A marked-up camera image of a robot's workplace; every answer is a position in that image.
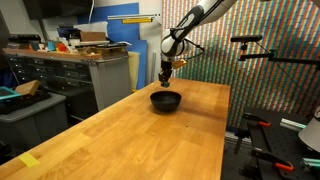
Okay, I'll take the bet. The blue foam board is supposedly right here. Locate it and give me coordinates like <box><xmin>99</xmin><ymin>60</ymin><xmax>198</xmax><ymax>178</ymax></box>
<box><xmin>91</xmin><ymin>3</ymin><xmax>147</xmax><ymax>89</ymax></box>

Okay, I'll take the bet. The wooden block on bin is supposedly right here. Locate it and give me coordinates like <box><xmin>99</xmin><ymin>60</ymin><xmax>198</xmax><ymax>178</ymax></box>
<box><xmin>15</xmin><ymin>80</ymin><xmax>41</xmax><ymax>96</ymax></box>

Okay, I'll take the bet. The green wooden block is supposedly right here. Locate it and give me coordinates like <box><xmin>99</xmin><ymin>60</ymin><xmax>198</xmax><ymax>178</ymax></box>
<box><xmin>161</xmin><ymin>82</ymin><xmax>170</xmax><ymax>88</ymax></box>

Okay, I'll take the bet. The yellow sticky note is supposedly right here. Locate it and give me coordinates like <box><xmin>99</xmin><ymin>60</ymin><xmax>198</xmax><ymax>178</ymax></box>
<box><xmin>18</xmin><ymin>152</ymin><xmax>40</xmax><ymax>168</ymax></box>

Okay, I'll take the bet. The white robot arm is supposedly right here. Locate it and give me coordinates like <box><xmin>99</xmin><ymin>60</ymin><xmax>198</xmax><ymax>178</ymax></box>
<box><xmin>158</xmin><ymin>0</ymin><xmax>237</xmax><ymax>87</ymax></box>

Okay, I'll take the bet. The teal flat box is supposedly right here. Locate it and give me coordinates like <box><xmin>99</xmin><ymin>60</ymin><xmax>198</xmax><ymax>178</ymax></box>
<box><xmin>0</xmin><ymin>86</ymin><xmax>21</xmax><ymax>100</ymax></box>

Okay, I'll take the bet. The brown cardboard box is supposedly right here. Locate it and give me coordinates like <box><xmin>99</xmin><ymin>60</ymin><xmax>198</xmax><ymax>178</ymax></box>
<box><xmin>80</xmin><ymin>31</ymin><xmax>106</xmax><ymax>42</ymax></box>

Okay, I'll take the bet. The black bowl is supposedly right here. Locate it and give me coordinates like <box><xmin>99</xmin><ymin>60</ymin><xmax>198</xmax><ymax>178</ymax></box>
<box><xmin>150</xmin><ymin>91</ymin><xmax>182</xmax><ymax>112</ymax></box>

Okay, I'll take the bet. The grey storage bin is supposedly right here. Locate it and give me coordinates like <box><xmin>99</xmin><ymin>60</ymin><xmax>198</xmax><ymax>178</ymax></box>
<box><xmin>0</xmin><ymin>93</ymin><xmax>68</xmax><ymax>150</ymax></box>

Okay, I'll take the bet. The yellow level tool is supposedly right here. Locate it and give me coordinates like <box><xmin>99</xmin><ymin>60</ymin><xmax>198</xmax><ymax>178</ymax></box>
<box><xmin>121</xmin><ymin>17</ymin><xmax>153</xmax><ymax>24</ymax></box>

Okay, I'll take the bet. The orange handled clamp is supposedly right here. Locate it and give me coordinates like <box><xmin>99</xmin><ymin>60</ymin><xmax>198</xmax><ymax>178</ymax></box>
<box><xmin>243</xmin><ymin>113</ymin><xmax>271</xmax><ymax>127</ymax></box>
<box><xmin>251</xmin><ymin>148</ymin><xmax>294</xmax><ymax>172</ymax></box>

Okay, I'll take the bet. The grey drawer cabinet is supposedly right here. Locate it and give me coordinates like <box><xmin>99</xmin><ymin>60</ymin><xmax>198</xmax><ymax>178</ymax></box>
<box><xmin>3</xmin><ymin>48</ymin><xmax>131</xmax><ymax>120</ymax></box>

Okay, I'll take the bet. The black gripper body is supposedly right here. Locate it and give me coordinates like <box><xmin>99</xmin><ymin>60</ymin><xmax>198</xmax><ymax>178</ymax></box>
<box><xmin>160</xmin><ymin>61</ymin><xmax>172</xmax><ymax>78</ymax></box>

